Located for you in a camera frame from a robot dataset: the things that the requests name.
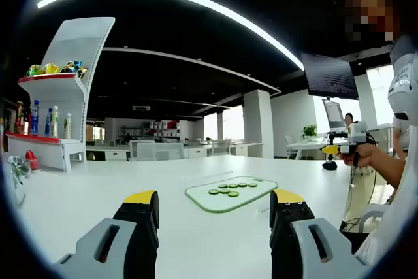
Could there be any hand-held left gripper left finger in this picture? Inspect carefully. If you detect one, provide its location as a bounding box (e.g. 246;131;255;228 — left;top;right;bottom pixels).
54;189;160;279

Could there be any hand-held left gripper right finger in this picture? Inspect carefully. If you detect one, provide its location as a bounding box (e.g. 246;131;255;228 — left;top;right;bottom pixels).
269;189;370;279

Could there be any group of cucumber slices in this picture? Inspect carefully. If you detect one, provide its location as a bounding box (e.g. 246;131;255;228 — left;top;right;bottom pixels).
208;182;258;198

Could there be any person's right hand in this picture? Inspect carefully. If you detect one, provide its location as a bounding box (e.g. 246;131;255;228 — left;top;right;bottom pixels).
339;143;381;168

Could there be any black monitor stand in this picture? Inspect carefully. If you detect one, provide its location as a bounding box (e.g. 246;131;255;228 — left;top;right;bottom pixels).
322;132;349;171

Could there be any white office desk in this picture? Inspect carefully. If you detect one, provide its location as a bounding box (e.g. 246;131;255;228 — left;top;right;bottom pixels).
286;140;329;161

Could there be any potted green plant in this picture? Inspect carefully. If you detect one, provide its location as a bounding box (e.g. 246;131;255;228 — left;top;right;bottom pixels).
302;124;318;140

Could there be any monitor on stand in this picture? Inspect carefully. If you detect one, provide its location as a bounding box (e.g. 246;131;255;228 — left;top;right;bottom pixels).
322;98;347;133

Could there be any white mesh office chair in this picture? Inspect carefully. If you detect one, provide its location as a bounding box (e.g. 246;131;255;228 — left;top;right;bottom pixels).
134;142;156;161
211;140;232;156
285;135;303;159
153;142;185;161

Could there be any dark hanging screen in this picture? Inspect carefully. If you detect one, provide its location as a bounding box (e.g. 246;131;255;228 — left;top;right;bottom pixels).
300;52;359;100

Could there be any white chest-worn device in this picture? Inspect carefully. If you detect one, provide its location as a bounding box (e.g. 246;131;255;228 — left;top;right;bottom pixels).
387;34;418;120

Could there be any white plastic chair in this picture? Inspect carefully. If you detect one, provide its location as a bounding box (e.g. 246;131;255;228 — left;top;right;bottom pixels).
359;203;391;233

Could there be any white green-rimmed cutting board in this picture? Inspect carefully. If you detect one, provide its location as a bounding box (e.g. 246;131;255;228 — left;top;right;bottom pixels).
185;176;278;213

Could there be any row of white office desks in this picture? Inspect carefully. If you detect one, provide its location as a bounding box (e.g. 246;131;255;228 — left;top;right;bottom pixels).
85;141;265;161

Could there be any rack of red white boxes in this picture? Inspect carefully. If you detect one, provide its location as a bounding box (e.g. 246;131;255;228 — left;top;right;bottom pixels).
142;120;181;139

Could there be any white green drink bottle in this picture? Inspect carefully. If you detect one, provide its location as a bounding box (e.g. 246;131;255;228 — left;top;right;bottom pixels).
63;112;72;140

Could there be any red round object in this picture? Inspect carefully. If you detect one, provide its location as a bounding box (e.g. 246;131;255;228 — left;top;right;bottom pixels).
25;150;39;171

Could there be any clear glass container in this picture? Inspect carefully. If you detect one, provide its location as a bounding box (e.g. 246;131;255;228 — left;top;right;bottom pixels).
5;155;33;206

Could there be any white yellow drink bottle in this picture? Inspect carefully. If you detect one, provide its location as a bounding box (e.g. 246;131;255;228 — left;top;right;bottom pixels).
50;105;59;139

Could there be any small blue bottle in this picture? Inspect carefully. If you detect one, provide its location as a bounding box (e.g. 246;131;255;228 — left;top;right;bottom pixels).
44;108;52;138

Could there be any tall blue water bottle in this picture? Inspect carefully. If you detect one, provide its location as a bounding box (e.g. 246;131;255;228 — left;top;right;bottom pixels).
29;99;40;137

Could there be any dark printed bottle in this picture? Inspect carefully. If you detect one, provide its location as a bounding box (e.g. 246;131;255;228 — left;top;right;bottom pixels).
14;101;26;135

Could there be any blue snack packet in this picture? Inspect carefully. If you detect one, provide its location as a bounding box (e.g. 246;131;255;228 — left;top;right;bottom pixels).
61;59;82;73

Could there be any white display shelf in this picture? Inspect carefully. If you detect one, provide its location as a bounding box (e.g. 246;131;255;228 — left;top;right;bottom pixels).
5;16;116;172

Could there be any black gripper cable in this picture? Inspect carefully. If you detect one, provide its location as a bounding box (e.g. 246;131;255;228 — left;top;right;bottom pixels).
367;161;378;206

